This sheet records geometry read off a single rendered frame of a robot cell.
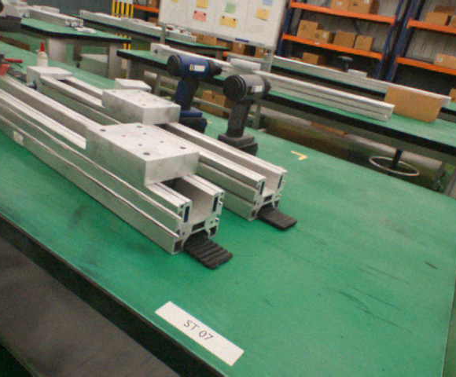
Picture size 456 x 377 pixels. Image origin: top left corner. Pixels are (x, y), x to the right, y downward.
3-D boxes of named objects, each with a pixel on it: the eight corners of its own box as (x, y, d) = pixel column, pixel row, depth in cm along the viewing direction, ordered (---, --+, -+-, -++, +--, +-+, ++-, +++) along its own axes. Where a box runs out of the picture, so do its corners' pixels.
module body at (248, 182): (41, 104, 112) (40, 76, 109) (72, 104, 120) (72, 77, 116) (248, 221, 69) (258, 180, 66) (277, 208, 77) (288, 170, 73)
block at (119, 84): (105, 106, 124) (107, 77, 121) (139, 108, 130) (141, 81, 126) (112, 115, 117) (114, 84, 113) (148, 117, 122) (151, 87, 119)
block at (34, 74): (19, 97, 115) (17, 65, 112) (58, 96, 125) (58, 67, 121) (32, 105, 111) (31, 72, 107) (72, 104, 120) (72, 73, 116)
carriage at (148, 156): (84, 164, 65) (86, 126, 62) (136, 155, 73) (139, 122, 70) (141, 202, 56) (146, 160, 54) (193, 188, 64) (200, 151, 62)
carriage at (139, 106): (101, 117, 92) (101, 89, 90) (137, 115, 101) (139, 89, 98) (141, 137, 84) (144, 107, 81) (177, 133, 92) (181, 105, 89)
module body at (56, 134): (-33, 107, 98) (-36, 74, 95) (9, 106, 106) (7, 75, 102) (171, 255, 55) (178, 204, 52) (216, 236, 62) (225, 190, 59)
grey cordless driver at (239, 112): (205, 158, 96) (220, 71, 87) (245, 147, 112) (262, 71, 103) (229, 168, 93) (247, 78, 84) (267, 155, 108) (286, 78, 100)
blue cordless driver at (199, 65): (156, 126, 114) (165, 51, 105) (209, 126, 126) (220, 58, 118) (169, 134, 109) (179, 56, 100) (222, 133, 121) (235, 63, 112)
